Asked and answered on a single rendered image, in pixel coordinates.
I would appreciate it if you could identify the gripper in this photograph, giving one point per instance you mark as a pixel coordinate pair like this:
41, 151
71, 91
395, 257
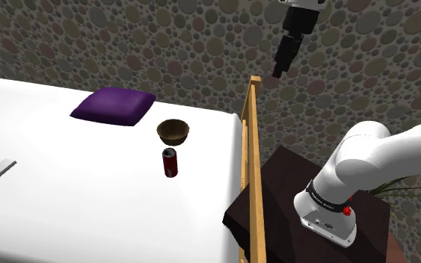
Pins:
300, 21

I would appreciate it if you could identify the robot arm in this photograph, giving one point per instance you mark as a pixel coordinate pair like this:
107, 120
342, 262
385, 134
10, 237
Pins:
363, 160

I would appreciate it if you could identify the brown wooden bowl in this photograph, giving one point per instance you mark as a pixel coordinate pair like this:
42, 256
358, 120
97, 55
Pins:
173, 134

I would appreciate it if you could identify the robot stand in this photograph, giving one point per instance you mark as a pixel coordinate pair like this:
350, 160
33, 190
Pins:
279, 204

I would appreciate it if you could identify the red drink can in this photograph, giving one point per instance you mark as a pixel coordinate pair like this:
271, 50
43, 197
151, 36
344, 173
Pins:
170, 164

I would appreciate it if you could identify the green plant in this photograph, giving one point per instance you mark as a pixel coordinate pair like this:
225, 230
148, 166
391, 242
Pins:
392, 187

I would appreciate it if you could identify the purple pillow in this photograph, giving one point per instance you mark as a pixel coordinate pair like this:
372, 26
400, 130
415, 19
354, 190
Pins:
114, 105

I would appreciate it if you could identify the white bed with wooden frame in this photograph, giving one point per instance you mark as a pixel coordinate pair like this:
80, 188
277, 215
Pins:
86, 207

